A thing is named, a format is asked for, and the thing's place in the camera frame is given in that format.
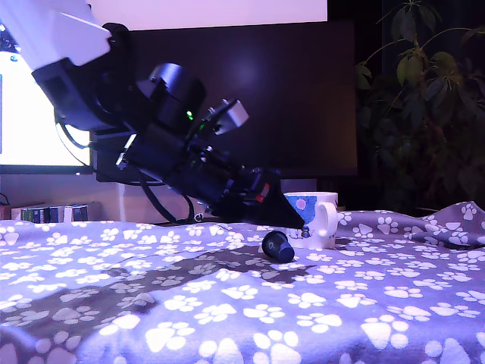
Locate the dark blue coffee capsule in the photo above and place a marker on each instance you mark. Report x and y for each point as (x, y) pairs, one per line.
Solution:
(278, 246)

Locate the white mug blue cartoon print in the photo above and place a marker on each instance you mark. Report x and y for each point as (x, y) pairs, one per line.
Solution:
(310, 212)

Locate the paw print cloth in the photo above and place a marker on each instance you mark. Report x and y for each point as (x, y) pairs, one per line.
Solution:
(265, 311)

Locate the black Huawei monitor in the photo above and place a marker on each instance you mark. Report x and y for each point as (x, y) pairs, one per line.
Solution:
(303, 95)

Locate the dark blue box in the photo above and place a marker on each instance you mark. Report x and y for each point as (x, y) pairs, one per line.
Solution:
(80, 213)
(56, 215)

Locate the white and blue box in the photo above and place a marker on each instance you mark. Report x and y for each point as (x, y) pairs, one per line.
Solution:
(68, 214)

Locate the black headphones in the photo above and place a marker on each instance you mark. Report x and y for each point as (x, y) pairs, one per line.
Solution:
(117, 28)

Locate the green houseplant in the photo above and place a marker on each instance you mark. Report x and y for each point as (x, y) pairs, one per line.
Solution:
(413, 68)

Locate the lit white-screen monitor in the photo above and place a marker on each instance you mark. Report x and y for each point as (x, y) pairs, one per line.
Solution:
(30, 132)

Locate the brown wooden box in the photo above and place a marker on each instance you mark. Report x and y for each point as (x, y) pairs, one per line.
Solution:
(4, 213)

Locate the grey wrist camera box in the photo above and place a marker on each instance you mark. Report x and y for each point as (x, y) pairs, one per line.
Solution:
(235, 115)

